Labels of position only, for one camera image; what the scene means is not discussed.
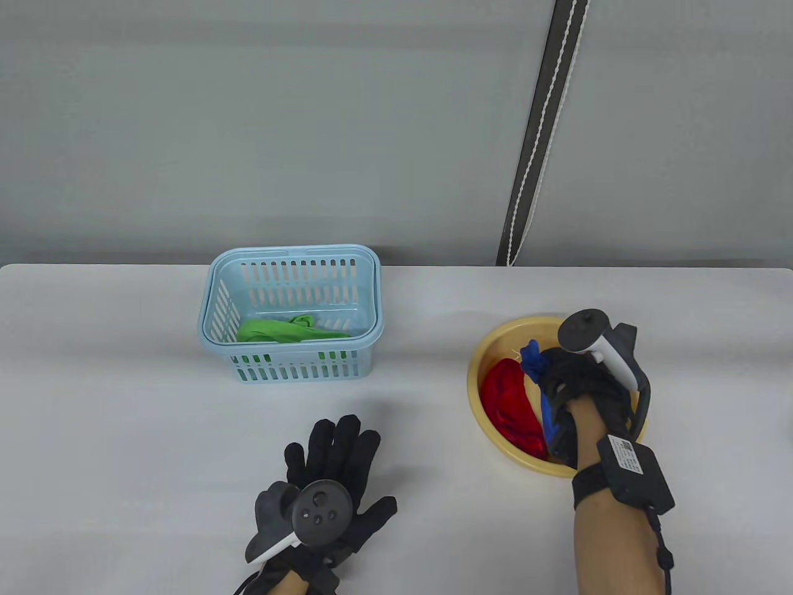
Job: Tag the blue rectangular towel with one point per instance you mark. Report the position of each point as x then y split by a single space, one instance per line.
533 362

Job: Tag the white and black left controller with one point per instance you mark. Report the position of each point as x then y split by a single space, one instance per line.
322 511

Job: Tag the white and black right controller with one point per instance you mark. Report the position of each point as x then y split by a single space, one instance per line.
585 331

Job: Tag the white and black controller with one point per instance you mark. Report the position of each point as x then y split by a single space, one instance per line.
322 511
585 331

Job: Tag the person's left forearm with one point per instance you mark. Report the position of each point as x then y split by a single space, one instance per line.
288 586

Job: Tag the person's left hand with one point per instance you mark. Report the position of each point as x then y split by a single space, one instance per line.
337 458

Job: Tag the dark vertical wall strip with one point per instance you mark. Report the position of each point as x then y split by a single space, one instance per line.
545 124

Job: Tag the green rectangular towel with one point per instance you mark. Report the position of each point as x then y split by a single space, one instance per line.
279 331

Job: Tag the person's right hand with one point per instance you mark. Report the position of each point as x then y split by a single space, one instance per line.
582 378

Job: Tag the black right wrist box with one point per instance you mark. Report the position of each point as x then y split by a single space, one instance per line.
638 474

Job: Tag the yellow plastic basin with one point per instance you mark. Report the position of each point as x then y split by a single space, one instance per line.
495 347

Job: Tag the red rectangular towel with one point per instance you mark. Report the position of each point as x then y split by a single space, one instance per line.
511 403

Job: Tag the person's right forearm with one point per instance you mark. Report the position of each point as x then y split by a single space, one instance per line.
613 551

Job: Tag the light blue plastic basket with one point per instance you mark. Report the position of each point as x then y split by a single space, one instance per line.
291 372

